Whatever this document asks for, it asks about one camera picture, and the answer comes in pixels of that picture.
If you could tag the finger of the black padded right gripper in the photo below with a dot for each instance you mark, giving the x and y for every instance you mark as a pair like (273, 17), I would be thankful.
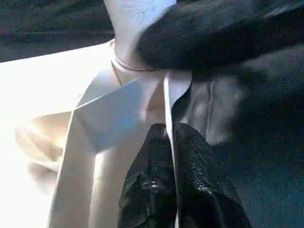
(223, 33)

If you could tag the black work mat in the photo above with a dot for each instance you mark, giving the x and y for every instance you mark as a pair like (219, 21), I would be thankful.
(266, 142)

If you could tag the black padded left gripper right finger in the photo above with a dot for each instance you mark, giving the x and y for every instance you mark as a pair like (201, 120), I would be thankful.
(204, 190)

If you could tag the white plastic table top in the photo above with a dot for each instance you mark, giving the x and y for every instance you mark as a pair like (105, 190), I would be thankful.
(61, 109)

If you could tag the white plastic table leg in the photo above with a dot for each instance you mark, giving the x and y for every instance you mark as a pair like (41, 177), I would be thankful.
(130, 23)

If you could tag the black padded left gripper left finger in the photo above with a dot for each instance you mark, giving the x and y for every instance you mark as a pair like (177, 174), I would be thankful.
(149, 185)

